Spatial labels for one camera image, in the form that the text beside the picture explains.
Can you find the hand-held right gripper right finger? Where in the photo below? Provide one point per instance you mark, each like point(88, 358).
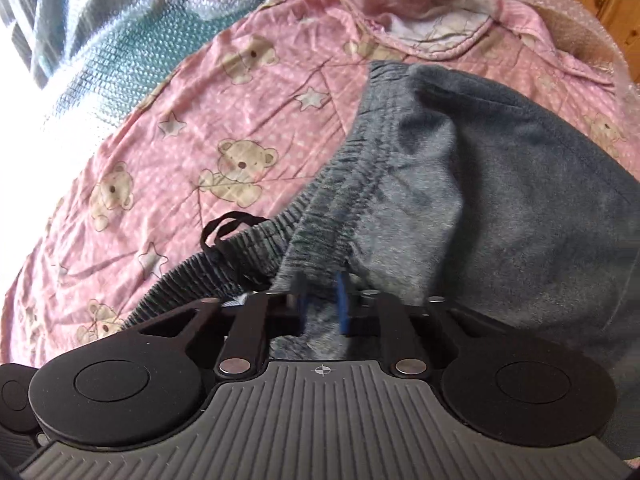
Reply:
point(344, 307)

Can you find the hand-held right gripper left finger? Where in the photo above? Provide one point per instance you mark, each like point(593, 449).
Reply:
point(301, 307)

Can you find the grey fleece pants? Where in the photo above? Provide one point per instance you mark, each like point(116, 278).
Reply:
point(475, 185)

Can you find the pink teddy bear blanket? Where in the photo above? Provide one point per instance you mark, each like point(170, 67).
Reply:
point(200, 125)

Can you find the blue metal bar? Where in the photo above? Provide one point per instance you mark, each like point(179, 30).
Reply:
point(135, 55)

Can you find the clear bubble wrap sheet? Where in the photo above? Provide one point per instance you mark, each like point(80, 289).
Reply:
point(565, 5)

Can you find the grey striped curtain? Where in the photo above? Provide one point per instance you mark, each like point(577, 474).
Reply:
point(20, 25)

